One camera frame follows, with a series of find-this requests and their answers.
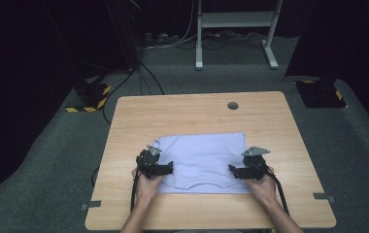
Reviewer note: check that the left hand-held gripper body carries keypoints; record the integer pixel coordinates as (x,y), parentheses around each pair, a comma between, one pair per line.
(148,165)

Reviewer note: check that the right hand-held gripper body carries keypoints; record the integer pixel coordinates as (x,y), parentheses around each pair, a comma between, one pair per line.
(255,166)

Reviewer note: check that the lavender printed T-shirt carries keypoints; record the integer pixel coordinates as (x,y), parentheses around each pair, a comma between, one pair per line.
(202,155)

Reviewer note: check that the person's left hand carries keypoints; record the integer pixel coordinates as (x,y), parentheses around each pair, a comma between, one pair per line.
(145,189)

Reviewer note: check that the person's right hand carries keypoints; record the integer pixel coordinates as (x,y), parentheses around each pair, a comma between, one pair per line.
(265,189)

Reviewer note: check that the grey round table grommet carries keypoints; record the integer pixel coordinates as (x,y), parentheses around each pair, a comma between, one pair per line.
(233,105)

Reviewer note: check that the black yellow striped stand base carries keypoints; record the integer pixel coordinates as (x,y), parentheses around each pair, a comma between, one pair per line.
(90,93)
(321,95)

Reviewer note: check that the grey power strip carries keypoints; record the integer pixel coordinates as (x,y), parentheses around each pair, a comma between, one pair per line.
(160,38)

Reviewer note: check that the grey table edge bracket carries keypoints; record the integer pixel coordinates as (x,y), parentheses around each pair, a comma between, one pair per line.
(323,196)
(92,205)

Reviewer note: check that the white metal stand frame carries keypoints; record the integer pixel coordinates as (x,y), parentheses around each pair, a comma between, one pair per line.
(237,19)

